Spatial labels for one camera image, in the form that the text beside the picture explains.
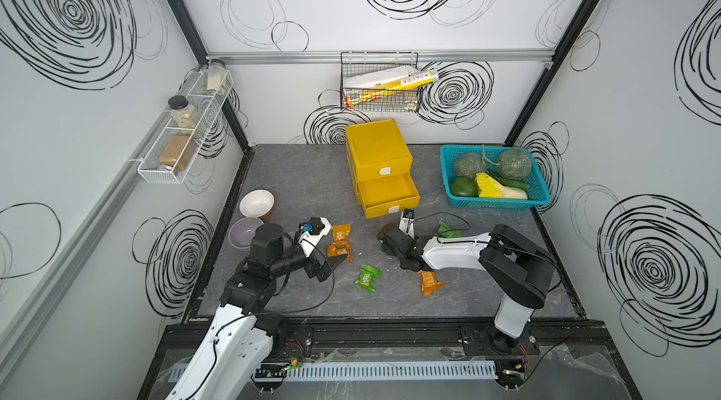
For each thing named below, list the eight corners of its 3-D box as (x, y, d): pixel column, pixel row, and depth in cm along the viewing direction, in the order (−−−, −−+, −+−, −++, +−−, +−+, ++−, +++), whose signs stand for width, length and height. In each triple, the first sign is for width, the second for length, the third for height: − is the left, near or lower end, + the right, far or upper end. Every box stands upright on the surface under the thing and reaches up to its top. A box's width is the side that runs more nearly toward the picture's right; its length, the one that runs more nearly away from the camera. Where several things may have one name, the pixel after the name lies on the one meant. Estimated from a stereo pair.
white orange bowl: (239, 223, 99) (234, 216, 95) (248, 196, 106) (244, 188, 102) (272, 223, 99) (269, 216, 95) (279, 196, 106) (276, 188, 102)
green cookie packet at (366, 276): (354, 284, 85) (354, 281, 84) (362, 265, 89) (362, 262, 87) (374, 292, 84) (374, 290, 82) (381, 273, 88) (381, 270, 86)
